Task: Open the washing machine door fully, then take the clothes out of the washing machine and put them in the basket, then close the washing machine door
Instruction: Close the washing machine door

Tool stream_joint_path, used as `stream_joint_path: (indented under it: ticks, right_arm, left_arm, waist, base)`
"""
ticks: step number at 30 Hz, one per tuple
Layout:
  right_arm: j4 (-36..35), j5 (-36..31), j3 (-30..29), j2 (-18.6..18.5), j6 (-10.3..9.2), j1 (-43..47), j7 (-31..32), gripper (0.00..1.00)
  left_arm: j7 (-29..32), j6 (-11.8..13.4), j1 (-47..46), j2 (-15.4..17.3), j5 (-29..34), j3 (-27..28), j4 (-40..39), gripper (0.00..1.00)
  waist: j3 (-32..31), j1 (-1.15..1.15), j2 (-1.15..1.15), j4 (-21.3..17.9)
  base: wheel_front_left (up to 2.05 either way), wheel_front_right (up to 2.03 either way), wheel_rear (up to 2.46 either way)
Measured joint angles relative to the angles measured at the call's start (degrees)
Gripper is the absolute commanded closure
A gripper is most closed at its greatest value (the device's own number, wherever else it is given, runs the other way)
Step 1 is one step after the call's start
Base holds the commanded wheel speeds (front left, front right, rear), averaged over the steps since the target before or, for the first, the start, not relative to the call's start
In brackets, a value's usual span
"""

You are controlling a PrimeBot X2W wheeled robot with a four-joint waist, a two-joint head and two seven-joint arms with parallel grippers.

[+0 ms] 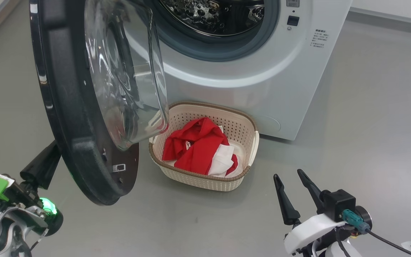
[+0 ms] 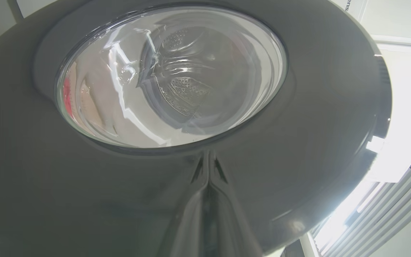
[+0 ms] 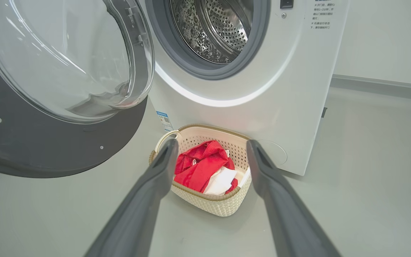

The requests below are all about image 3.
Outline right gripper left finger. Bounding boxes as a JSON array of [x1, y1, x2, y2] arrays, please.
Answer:
[[84, 138, 179, 257]]

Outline blue energy label sticker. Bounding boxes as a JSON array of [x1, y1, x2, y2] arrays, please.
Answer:
[[156, 111, 174, 132]]

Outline white front-load washing machine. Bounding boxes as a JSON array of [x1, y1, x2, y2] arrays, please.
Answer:
[[138, 0, 350, 176]]

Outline red and white clothes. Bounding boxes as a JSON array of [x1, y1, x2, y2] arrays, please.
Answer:
[[174, 140, 239, 196]]

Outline white partition panel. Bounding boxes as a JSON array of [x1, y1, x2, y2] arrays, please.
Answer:
[[331, 0, 411, 102]]

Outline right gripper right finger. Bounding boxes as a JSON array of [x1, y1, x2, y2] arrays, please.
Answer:
[[246, 139, 341, 257]]

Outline black round glass washer door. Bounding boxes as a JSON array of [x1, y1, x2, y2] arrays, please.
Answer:
[[0, 0, 155, 178]]

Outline cream perforated laundry basket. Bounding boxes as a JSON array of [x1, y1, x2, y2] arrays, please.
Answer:
[[149, 124, 252, 217]]

